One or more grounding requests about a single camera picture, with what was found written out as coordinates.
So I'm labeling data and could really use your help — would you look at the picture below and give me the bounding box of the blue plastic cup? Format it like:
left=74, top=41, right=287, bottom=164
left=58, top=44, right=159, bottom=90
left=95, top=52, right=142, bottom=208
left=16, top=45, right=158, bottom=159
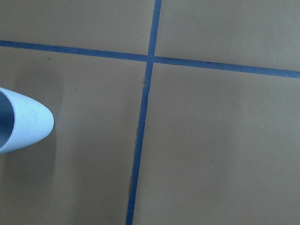
left=0, top=88, right=54, bottom=154

